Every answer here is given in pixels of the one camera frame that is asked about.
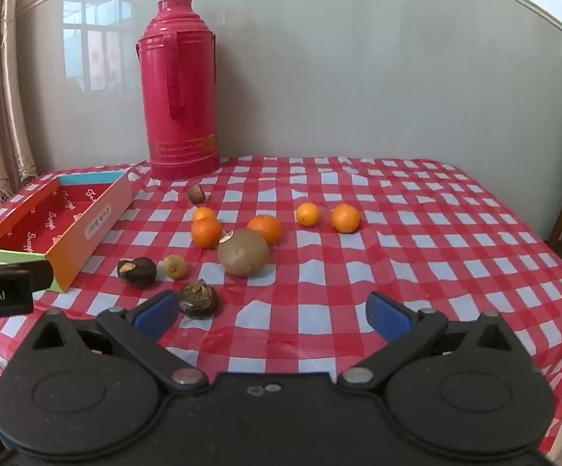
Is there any red thermos flask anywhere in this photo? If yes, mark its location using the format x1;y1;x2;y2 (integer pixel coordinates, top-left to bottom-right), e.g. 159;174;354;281
136;0;220;181

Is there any small yellow-orange mandarin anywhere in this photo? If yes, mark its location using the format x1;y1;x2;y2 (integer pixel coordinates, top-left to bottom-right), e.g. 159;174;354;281
295;202;320;227

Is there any red checkered tablecloth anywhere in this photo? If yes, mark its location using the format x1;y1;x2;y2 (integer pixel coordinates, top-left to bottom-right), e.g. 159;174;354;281
0;156;562;456

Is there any small yellowish fruit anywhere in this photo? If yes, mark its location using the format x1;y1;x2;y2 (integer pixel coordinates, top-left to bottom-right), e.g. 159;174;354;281
160;255;187;281

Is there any colourful cardboard box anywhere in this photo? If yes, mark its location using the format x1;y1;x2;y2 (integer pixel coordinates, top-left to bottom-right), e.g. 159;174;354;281
0;169;133;292

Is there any large brown kiwi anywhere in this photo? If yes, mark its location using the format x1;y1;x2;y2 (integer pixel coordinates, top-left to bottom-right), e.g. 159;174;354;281
217;228;269;278

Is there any small orange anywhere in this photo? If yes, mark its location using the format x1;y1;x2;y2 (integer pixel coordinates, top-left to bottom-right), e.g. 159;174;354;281
192;206;216;222

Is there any small brown nut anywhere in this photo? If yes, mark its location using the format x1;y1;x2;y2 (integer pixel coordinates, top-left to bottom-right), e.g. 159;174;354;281
187;184;206;205

